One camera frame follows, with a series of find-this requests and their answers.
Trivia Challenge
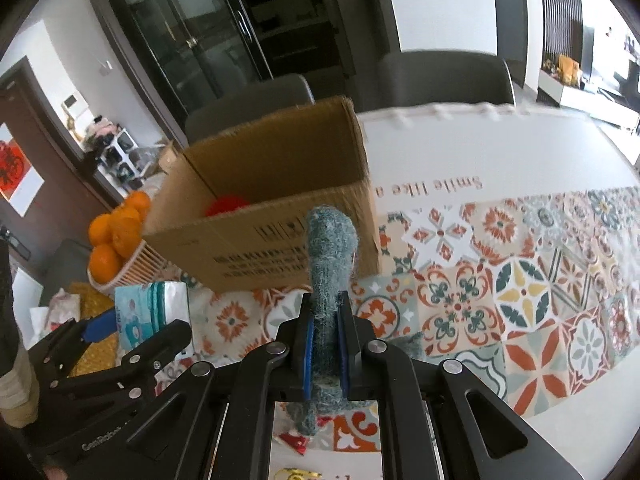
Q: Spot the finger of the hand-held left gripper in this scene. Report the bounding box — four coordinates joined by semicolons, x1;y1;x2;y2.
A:
47;319;195;403
27;309;120;386

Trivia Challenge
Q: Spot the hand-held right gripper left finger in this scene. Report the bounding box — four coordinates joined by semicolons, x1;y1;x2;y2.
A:
125;292;317;480

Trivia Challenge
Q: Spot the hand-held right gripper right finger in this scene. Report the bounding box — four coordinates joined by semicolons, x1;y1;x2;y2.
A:
335;292;532;480

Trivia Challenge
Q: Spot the brown cardboard box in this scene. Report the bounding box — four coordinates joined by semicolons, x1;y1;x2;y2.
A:
141;96;382;294

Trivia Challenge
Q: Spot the person's left forearm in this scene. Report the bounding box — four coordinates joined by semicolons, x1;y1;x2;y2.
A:
0;240;42;428

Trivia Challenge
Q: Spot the red fuzzy soft toy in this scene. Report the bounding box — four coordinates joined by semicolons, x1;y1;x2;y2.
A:
204;193;252;219

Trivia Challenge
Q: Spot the yellow patterned packet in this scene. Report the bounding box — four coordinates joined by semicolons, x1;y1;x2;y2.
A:
67;284;122;378

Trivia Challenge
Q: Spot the blue white tissue pack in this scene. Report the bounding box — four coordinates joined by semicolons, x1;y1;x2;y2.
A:
114;281;194;362

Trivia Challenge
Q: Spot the orange fruit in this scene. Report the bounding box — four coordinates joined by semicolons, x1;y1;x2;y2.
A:
121;191;152;221
88;214;117;247
89;244;123;285
112;217;144;257

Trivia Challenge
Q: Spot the white wicker basket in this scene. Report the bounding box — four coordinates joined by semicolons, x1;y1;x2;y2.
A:
87;240;169;296

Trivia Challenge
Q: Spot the small red packet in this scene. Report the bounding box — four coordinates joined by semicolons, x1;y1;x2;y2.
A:
276;430;309;457

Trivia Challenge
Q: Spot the clear plastic bag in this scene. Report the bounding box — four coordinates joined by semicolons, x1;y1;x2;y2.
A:
129;145;172;183

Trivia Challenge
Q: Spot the white shoe rack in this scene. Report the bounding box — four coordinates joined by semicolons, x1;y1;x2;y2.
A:
82;119;151;186

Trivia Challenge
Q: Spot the red white door poster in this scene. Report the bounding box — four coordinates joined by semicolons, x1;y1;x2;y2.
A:
0;124;45;216

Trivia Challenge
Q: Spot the brown wooden door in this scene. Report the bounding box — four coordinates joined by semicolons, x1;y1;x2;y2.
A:
0;57;117;218

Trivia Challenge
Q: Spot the grey dining chair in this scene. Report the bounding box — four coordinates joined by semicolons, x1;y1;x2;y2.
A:
376;51;516;111
185;74;316;147

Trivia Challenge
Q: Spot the dark glass-door cabinet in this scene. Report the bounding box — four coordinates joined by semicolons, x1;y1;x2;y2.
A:
82;0;267;128

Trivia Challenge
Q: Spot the white low media cabinet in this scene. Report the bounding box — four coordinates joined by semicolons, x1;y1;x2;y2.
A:
536;67;640;137

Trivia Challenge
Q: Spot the yellow bag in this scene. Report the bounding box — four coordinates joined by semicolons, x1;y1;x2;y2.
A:
557;55;582;87

